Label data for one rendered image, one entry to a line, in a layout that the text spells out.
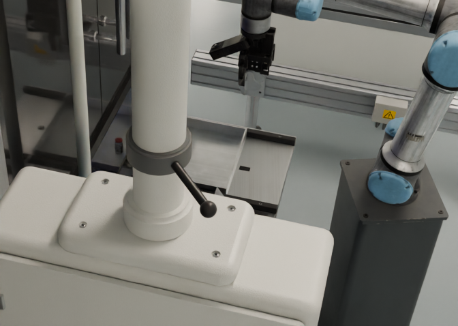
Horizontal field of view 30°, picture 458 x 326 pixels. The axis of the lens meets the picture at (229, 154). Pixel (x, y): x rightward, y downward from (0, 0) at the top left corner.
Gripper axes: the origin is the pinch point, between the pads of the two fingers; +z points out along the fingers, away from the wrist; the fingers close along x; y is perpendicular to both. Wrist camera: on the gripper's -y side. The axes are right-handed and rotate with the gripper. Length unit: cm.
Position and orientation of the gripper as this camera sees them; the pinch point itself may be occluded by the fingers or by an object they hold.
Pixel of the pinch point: (242, 89)
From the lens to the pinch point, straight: 227.5
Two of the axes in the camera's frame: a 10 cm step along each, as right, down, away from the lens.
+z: -0.5, 7.5, 6.6
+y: 9.7, 1.9, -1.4
